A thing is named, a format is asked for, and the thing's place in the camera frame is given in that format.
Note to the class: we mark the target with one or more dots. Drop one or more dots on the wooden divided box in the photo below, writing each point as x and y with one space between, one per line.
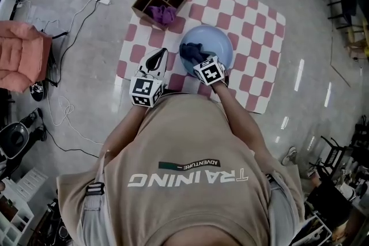
141 7

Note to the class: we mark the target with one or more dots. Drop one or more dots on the pink cushioned armchair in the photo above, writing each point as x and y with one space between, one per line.
20 54

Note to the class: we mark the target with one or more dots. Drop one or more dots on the dark blue cloth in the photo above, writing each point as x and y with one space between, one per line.
191 52

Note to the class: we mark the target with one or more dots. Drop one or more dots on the person's left forearm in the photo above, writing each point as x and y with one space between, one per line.
131 124

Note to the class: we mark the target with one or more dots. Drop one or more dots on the white power strip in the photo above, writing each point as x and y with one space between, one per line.
102 0

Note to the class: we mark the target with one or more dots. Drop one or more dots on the grey round appliance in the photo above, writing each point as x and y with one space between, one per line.
14 139

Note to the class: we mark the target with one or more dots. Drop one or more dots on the black white sneaker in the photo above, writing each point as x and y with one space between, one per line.
38 90

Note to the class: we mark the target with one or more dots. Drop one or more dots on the big blue plate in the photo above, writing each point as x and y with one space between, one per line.
216 43

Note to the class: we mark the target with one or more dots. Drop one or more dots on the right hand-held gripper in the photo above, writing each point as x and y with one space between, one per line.
210 72

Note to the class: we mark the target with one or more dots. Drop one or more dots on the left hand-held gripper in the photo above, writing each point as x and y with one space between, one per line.
142 92

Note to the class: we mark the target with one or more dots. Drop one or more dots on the pink white checkered tablecloth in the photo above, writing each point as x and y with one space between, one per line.
253 60

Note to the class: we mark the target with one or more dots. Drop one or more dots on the purple cloth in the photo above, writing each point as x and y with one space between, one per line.
161 14

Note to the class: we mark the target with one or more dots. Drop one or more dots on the person's right forearm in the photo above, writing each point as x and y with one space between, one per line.
236 115

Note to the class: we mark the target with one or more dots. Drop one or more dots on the person's beige shirt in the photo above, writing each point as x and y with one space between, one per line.
184 204

